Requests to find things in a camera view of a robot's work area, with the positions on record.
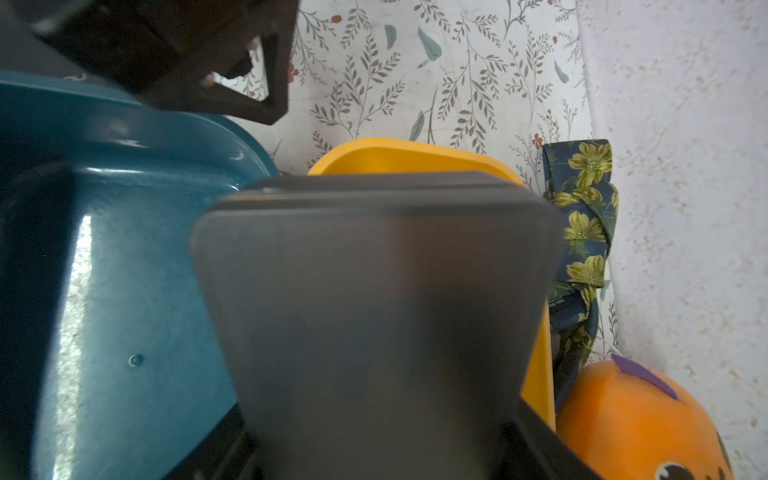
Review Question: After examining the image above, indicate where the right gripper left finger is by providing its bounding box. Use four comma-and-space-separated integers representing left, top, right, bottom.
164, 407, 264, 480

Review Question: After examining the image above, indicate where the floral table mat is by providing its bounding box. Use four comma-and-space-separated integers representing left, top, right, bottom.
244, 1, 618, 361

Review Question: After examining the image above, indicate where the teal storage box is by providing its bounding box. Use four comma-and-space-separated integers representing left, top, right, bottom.
1, 71, 278, 479

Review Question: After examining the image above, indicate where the yellow storage box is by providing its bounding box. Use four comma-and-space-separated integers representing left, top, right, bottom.
309, 138, 556, 430

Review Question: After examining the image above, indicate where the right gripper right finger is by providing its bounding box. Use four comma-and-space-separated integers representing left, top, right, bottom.
500, 400, 601, 480

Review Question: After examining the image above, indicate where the black pencil case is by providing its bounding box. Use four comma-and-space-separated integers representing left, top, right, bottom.
189, 172, 561, 479

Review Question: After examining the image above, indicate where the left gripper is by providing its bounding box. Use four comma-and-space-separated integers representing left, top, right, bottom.
3, 1, 299, 125

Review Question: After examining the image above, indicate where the orange fish plush toy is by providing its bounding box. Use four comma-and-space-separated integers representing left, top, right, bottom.
556, 354, 734, 479

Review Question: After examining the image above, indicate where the floral dark fabric pouch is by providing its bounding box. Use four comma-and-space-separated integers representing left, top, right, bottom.
542, 139, 619, 410

